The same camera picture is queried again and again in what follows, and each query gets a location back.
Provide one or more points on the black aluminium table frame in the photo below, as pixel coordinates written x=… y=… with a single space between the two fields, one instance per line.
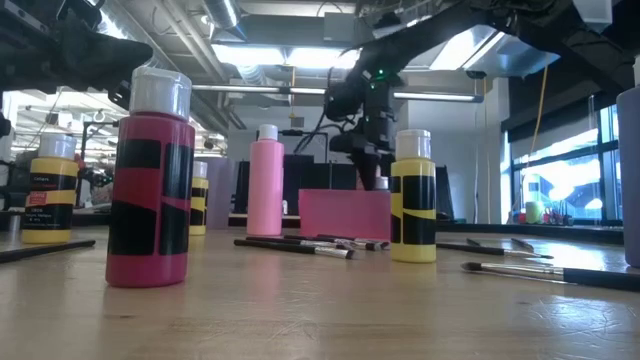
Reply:
x=500 y=231

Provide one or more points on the silver ceiling air duct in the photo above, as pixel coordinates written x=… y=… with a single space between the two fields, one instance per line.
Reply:
x=222 y=12

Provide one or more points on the large purple paint bottle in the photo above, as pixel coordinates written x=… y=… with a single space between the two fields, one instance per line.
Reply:
x=630 y=175

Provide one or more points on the bright ceiling light panel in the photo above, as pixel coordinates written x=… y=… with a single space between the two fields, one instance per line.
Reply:
x=250 y=55

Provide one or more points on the small magenta paint bottle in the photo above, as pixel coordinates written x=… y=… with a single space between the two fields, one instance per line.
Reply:
x=145 y=185

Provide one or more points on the small yellow labelled paint bottle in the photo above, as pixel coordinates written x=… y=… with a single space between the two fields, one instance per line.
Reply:
x=50 y=172

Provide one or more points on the pink plastic tray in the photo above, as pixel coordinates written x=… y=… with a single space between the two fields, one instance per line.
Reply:
x=345 y=215

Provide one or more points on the large pink paint bottle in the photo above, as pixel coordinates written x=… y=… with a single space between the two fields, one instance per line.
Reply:
x=265 y=190

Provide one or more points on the small green paint bottle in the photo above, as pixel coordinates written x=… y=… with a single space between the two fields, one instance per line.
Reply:
x=381 y=184

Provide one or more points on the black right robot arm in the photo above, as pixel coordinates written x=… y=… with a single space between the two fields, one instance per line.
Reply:
x=575 y=40

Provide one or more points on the long ceiling light tube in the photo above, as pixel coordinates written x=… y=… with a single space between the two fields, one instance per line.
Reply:
x=425 y=96

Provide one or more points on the green round container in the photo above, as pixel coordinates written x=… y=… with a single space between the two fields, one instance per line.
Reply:
x=534 y=212

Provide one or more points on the black clamp bracket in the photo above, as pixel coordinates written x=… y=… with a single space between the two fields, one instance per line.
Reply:
x=444 y=200

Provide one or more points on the small yellow black-taped bottle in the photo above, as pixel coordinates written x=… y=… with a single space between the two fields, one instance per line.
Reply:
x=413 y=210
x=199 y=185

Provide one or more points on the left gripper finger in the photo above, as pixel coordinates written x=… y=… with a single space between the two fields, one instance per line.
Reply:
x=110 y=60

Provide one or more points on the lavender plastic cup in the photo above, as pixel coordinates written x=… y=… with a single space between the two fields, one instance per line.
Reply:
x=222 y=195

